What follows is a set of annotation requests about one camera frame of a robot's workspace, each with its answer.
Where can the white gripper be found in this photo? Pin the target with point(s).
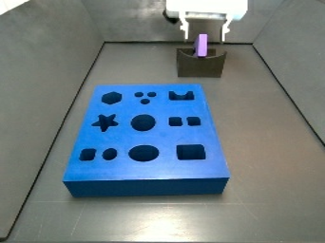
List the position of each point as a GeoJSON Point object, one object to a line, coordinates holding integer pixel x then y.
{"type": "Point", "coordinates": [207, 9]}

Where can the purple double-square block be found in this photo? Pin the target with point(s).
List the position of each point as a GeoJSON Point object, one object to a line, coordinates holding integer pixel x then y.
{"type": "Point", "coordinates": [201, 45]}

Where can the black curved holder stand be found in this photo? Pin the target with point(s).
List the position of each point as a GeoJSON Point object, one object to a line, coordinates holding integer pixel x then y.
{"type": "Point", "coordinates": [207, 67]}

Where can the blue foam shape board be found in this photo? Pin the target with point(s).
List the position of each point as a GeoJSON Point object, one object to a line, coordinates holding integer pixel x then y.
{"type": "Point", "coordinates": [148, 144]}

